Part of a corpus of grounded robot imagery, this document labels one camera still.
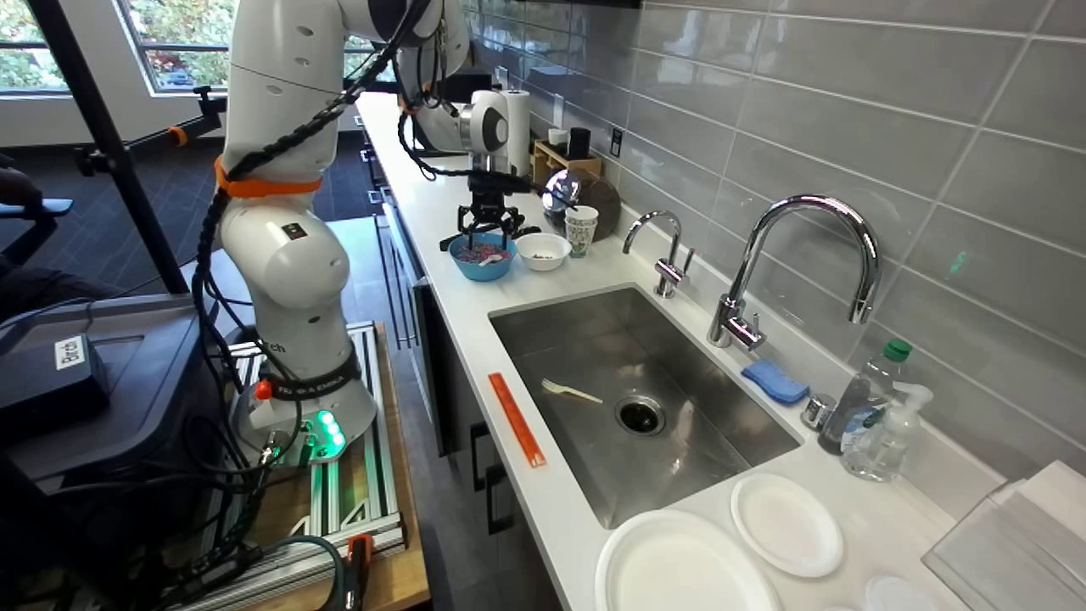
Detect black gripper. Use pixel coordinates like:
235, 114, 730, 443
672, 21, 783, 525
456, 167, 531, 248

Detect white plastic utensil handle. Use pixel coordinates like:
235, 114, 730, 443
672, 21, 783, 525
468, 232, 509, 272

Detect colourful beads in blue bowl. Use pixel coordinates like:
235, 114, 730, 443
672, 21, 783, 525
452, 239, 509, 272

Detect blue bowl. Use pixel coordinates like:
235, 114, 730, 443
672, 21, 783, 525
440, 232, 521, 284

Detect white bowl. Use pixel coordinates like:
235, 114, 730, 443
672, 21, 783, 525
514, 232, 573, 276

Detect patterned paper cup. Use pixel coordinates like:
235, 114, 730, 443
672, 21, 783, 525
562, 200, 600, 262

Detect wooden counter box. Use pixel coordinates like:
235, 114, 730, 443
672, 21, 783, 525
528, 134, 605, 191

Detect stainless steel sink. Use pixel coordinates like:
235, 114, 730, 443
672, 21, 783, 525
487, 280, 805, 534

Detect small chrome faucet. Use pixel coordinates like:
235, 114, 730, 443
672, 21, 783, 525
623, 208, 701, 301

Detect cream plastic fork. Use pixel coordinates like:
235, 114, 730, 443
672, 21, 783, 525
539, 377, 608, 412

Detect orange strip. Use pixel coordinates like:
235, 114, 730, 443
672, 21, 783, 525
487, 370, 551, 472

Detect sink drain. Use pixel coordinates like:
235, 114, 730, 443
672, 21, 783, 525
617, 398, 668, 438

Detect tall chrome faucet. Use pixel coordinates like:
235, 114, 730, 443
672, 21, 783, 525
705, 191, 887, 354

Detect blue sponge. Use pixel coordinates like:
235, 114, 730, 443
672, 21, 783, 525
739, 355, 814, 406

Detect large white plate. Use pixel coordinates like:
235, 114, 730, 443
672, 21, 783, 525
594, 507, 780, 611

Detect black tripod pole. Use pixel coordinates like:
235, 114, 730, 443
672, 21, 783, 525
24, 0, 189, 299

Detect soap bottle with green cap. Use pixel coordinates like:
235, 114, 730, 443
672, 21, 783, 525
814, 337, 916, 457

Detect black cart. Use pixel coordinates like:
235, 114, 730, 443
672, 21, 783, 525
0, 291, 216, 489

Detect small white plate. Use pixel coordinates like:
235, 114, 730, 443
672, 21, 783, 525
728, 467, 849, 584

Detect clear plastic bottle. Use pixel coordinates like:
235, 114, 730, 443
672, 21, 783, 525
841, 380, 936, 484

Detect white dish rack box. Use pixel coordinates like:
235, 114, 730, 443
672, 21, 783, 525
921, 454, 1086, 611

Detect narrow orange strap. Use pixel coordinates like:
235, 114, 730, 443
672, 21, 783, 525
213, 160, 327, 203

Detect black cable bundle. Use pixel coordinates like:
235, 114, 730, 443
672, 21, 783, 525
167, 0, 435, 611

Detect aluminium base frame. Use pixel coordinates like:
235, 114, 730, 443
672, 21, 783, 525
224, 319, 408, 558

